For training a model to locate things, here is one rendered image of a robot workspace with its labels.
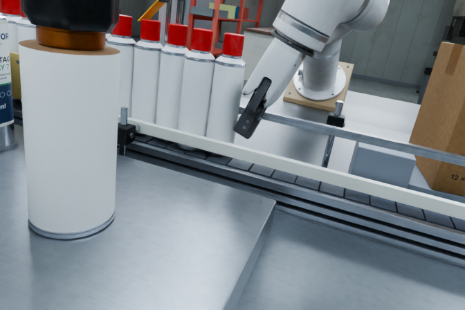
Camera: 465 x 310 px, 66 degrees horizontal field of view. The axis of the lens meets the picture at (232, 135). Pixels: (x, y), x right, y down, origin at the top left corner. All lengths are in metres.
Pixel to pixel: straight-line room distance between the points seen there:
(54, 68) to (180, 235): 0.21
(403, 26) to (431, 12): 0.59
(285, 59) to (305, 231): 0.25
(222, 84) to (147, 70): 0.14
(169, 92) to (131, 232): 0.29
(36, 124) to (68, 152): 0.04
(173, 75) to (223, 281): 0.37
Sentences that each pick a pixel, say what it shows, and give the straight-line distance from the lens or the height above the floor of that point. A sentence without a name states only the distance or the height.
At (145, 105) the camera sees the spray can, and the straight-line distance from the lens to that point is 0.66.
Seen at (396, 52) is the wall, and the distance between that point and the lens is 9.25.
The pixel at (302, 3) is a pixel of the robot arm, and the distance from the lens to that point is 0.53.
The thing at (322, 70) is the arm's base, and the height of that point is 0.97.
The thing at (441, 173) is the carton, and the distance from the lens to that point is 0.79.
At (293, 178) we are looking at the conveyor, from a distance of 0.59.
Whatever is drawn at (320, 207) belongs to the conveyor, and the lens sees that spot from 0.57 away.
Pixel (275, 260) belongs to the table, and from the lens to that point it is 0.49.
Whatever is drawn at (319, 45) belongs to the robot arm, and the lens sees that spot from 0.54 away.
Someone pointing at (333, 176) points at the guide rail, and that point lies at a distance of 0.56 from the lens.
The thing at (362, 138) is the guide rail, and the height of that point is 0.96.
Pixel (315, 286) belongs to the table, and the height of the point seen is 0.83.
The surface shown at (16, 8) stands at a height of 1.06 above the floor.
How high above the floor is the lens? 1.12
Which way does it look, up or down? 19 degrees down
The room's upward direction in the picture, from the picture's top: 9 degrees clockwise
